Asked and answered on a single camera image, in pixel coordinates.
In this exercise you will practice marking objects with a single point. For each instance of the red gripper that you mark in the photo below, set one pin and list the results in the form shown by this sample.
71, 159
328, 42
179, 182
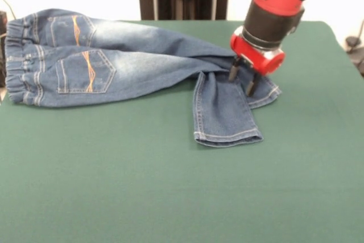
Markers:
256, 59

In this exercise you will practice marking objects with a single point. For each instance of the blue denim jeans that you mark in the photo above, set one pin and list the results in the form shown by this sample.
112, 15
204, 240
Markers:
113, 69

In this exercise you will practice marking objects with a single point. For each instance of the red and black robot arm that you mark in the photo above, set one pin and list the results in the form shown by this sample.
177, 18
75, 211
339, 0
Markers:
273, 12

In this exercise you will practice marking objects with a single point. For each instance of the dark green table cloth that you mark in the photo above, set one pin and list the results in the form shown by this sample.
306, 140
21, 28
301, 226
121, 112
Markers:
256, 169

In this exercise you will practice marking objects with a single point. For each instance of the grey office chair base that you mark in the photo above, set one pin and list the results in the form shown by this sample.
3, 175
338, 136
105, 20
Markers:
355, 52

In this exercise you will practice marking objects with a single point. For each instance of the black equipment pile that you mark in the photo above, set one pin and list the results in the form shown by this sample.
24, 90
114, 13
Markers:
2, 21

